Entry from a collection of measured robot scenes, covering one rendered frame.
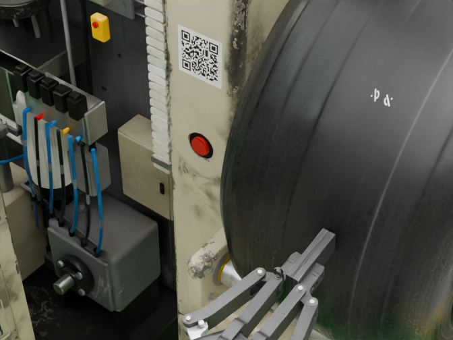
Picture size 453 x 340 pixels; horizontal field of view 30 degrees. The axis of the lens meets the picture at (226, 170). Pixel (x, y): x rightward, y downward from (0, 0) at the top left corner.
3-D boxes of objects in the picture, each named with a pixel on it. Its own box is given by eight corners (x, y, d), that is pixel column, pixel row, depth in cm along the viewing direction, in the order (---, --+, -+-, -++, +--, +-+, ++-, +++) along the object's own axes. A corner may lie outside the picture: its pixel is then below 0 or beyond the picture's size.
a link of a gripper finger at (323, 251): (291, 277, 84) (298, 280, 83) (329, 230, 87) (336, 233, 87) (292, 294, 86) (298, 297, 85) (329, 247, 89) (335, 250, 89)
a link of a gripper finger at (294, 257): (276, 298, 85) (252, 284, 86) (304, 264, 87) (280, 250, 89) (276, 290, 84) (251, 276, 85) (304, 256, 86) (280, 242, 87)
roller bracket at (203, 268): (187, 303, 130) (185, 260, 123) (324, 165, 154) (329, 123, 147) (203, 313, 129) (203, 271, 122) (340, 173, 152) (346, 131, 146)
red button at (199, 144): (191, 151, 127) (190, 135, 125) (198, 145, 128) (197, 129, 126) (206, 159, 125) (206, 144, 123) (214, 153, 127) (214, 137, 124)
